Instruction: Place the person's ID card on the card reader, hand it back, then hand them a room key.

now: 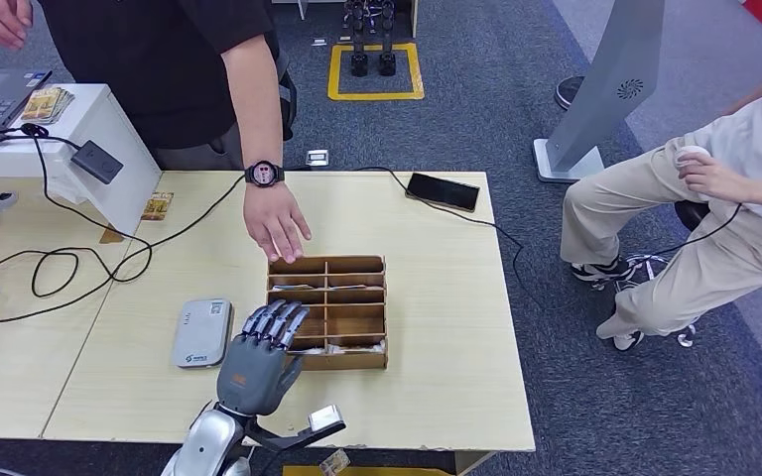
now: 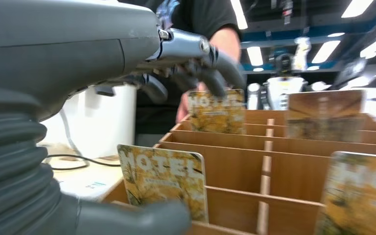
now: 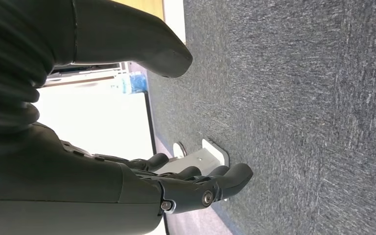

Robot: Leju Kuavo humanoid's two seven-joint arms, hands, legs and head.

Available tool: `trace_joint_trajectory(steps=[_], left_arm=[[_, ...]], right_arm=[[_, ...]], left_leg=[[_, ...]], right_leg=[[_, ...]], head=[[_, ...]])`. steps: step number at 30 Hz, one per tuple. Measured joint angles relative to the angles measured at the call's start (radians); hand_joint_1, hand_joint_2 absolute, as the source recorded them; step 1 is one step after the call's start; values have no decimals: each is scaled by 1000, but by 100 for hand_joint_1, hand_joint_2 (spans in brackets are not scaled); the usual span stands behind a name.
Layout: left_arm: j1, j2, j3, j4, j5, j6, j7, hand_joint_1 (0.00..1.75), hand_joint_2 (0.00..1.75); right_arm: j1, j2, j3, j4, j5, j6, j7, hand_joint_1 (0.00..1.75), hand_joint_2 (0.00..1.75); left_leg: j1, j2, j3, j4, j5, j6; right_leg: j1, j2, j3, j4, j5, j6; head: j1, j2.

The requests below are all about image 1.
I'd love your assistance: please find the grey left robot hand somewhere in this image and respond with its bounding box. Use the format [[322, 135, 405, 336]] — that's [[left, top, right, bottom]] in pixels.
[[214, 299, 312, 418]]

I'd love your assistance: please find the seated person's left hand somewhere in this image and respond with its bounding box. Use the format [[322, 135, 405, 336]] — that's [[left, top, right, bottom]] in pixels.
[[677, 152, 747, 203]]

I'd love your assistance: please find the standing person's left hand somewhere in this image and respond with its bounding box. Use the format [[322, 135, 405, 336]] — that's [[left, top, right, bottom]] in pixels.
[[242, 182, 314, 266]]

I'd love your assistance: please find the small white round object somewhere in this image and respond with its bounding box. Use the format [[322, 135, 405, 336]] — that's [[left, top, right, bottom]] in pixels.
[[673, 144, 712, 171]]

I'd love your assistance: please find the wooden card organizer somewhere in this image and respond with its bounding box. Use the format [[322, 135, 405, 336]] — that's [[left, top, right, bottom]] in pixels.
[[266, 254, 389, 373]]

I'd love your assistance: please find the seated person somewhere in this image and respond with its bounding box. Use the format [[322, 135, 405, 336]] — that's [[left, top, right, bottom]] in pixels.
[[560, 44, 762, 353]]

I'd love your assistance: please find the grey white card reader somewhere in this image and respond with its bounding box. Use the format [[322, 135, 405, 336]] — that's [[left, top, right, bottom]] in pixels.
[[170, 298, 234, 371]]

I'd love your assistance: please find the stack of hotel key cards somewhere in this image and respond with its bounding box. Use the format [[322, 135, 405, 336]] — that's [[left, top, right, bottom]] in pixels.
[[20, 86, 75, 126]]

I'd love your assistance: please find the standing person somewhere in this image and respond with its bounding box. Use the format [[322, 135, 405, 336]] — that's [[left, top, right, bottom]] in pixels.
[[0, 0, 298, 174]]

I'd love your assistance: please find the black stool chrome base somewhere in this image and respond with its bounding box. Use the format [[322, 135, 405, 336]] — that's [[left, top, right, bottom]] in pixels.
[[590, 198, 712, 349]]

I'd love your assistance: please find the black wristwatch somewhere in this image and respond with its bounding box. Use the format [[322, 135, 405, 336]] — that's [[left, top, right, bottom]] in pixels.
[[244, 160, 287, 189]]

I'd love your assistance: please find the black office chair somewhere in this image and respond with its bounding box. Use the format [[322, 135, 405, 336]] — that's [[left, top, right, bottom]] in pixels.
[[275, 49, 298, 143]]

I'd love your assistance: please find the grey kiosk stand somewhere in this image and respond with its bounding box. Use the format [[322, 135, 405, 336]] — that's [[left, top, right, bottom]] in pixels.
[[532, 0, 666, 183]]

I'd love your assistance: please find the white desk riser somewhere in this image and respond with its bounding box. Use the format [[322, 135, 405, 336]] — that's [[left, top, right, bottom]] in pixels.
[[0, 83, 162, 238]]

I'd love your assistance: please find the yellow floor tape square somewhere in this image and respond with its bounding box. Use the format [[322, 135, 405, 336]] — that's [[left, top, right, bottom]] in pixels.
[[326, 42, 425, 102]]

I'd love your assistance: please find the round black base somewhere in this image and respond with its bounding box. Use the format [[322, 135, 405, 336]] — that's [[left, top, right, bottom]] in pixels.
[[554, 75, 586, 112]]

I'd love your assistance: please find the black smartphone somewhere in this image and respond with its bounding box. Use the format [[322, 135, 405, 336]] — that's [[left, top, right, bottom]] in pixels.
[[405, 172, 481, 213]]

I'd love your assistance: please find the black usb hub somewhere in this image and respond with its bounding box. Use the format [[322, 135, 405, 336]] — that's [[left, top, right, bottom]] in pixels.
[[68, 139, 125, 185]]

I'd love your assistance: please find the standing humanoid robot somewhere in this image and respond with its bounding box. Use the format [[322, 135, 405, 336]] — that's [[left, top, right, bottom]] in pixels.
[[343, 0, 399, 78]]

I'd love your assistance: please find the thin black cable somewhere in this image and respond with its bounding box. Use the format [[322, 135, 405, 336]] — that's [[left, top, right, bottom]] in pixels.
[[643, 154, 762, 263]]

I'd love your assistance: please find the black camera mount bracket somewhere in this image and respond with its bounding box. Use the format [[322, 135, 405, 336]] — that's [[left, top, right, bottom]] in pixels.
[[244, 419, 348, 454]]

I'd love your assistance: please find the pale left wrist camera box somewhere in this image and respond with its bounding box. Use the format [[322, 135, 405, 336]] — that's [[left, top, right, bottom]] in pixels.
[[307, 404, 346, 433]]

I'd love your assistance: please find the long black cable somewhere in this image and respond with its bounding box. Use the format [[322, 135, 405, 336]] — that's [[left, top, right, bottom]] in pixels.
[[0, 165, 314, 330]]

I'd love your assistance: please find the short black hub cable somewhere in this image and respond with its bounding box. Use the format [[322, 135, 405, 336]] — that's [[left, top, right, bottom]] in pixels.
[[0, 128, 83, 154]]

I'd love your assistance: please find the black phone cable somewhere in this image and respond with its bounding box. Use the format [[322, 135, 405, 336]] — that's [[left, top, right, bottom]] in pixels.
[[354, 165, 619, 311]]

